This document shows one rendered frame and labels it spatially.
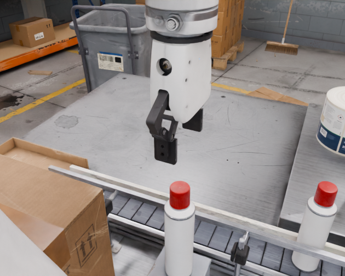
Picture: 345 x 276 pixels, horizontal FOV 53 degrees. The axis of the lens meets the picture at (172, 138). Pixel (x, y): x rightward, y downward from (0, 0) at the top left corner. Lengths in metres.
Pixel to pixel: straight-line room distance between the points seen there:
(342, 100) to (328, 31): 4.04
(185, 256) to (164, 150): 0.25
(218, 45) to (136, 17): 1.04
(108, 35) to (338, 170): 2.09
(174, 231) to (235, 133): 0.73
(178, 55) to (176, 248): 0.34
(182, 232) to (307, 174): 0.54
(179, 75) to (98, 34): 2.43
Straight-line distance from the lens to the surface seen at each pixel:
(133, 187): 0.88
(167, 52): 0.40
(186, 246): 0.61
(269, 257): 0.79
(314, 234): 0.71
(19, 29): 4.58
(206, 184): 1.01
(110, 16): 3.54
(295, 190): 0.97
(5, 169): 0.66
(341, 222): 0.92
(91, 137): 1.25
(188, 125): 0.53
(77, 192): 0.57
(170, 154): 0.45
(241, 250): 0.67
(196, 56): 0.42
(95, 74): 2.96
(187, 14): 0.39
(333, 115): 1.12
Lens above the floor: 1.48
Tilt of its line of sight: 32 degrees down
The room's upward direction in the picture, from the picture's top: straight up
